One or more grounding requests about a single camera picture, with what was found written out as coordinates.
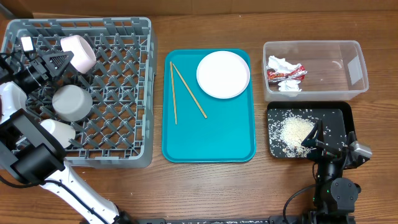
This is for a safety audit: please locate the white round plate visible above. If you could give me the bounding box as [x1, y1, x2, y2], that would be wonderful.
[197, 50, 251, 99]

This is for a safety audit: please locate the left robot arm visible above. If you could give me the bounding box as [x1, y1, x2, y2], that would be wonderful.
[1, 51, 134, 223]

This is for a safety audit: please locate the grey bowl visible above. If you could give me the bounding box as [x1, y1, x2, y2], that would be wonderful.
[52, 85, 93, 122]

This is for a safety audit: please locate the teal plastic tray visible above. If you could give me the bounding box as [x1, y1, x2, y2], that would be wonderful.
[162, 49, 256, 163]

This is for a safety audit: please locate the clear plastic bin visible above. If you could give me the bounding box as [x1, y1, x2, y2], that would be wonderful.
[262, 40, 369, 102]

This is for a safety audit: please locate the rice pile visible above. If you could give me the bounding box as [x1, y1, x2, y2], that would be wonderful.
[267, 108, 346, 158]

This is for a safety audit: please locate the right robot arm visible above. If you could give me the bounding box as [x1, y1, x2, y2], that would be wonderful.
[300, 120, 361, 224]

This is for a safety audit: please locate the white cup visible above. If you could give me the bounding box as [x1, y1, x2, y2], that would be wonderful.
[40, 119, 76, 148]

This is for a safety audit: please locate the grey plastic dish rack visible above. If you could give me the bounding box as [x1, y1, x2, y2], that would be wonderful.
[2, 17, 157, 169]

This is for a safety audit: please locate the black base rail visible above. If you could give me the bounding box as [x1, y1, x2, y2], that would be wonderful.
[136, 214, 357, 224]

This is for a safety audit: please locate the white napkin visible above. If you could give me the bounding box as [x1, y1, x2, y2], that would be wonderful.
[266, 55, 302, 91]

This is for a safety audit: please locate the wooden chopstick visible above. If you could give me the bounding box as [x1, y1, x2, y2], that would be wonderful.
[169, 61, 178, 125]
[170, 62, 208, 119]

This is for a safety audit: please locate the black tray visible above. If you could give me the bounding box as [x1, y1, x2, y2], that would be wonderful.
[266, 101, 354, 159]

